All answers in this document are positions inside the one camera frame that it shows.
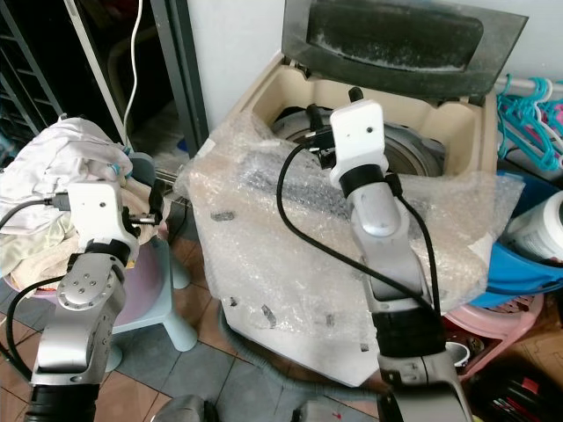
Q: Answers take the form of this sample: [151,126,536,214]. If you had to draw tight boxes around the grey right robot leg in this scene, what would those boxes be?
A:
[284,400,337,422]

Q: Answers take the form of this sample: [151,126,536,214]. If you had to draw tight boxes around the teal plastic clothes hangers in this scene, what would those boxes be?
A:
[495,74,563,173]

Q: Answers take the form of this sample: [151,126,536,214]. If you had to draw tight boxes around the white slanted pole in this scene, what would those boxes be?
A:
[65,0,131,149]

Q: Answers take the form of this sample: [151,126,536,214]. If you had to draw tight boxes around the dark metal shelf rack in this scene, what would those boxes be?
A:
[0,0,55,161]

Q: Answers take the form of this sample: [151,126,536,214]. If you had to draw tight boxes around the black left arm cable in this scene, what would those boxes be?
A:
[0,198,73,381]

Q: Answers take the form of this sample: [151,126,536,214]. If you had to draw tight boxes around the cream crumpled garment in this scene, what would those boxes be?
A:
[0,204,168,289]

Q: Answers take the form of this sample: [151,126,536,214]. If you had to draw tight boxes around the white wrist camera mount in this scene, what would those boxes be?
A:
[329,98,387,191]
[67,181,140,262]

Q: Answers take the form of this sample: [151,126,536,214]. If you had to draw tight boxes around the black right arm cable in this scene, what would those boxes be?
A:
[275,141,445,310]

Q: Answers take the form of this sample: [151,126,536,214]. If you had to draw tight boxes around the grey robot leg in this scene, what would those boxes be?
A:
[284,400,337,422]
[158,395,208,422]

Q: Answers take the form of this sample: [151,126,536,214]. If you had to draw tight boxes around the white hanging cable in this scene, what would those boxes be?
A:
[121,0,147,126]

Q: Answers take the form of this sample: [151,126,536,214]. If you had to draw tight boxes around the white crumpled garment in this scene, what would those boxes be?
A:
[0,116,133,231]

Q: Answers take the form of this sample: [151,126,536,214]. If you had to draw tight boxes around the white plastic container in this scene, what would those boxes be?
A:
[504,190,563,266]

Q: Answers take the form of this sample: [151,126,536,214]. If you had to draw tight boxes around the dark door frame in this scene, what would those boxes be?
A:
[148,0,201,177]

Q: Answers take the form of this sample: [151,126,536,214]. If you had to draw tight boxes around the pink plastic basket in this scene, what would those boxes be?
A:
[440,294,548,368]

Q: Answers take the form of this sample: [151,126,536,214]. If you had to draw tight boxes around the blue plastic basin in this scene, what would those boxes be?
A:
[482,170,563,310]

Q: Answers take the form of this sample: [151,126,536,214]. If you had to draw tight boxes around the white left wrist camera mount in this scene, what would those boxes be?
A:
[67,181,140,262]

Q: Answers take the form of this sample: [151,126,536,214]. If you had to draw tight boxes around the beige top-load washing machine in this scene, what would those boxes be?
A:
[174,51,515,389]

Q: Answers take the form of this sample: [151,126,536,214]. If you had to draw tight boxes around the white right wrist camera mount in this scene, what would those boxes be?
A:
[329,98,387,191]

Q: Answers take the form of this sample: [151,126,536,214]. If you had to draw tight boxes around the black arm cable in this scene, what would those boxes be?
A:
[275,141,445,310]
[0,198,73,381]

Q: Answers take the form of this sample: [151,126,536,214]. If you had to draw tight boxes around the clear bubble wrap sheet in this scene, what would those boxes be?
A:
[174,119,524,339]

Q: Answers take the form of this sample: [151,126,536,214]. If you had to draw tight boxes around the light blue plastic stool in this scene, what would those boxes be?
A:
[110,151,200,354]

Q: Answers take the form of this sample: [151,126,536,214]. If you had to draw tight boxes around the small white cup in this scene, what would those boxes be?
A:
[443,341,472,367]

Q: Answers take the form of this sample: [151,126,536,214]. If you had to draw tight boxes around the grey left robot leg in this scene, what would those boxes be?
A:
[158,395,208,422]

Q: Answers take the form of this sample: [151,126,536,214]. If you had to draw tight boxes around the red and black toolbox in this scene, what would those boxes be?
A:
[464,367,563,422]

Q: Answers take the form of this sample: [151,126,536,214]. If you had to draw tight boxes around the grey steel washer drum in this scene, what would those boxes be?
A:
[273,107,445,178]

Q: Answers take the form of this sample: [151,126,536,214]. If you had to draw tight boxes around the dark washing machine lid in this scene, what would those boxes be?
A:
[281,0,537,78]

